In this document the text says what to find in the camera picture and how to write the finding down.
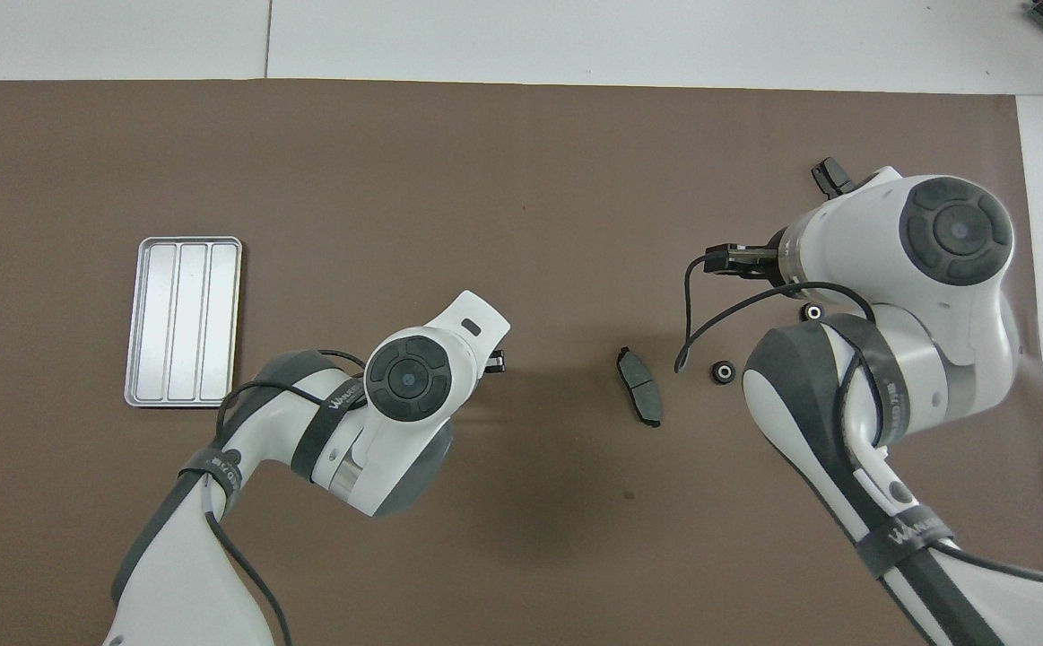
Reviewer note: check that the grey metal tray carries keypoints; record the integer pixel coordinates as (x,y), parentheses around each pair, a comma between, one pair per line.
(182,323)

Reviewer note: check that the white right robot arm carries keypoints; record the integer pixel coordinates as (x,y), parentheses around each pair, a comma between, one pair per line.
(853,251)

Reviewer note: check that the black bearing gear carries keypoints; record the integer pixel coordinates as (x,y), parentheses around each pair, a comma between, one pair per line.
(724,372)
(812,311)

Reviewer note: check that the brown table mat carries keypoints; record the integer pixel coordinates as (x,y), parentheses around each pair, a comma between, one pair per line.
(395,179)

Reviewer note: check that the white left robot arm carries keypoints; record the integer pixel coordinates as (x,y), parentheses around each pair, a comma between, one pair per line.
(171,574)

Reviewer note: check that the dark grey brake pad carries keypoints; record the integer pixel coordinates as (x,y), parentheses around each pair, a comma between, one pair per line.
(830,178)
(639,390)

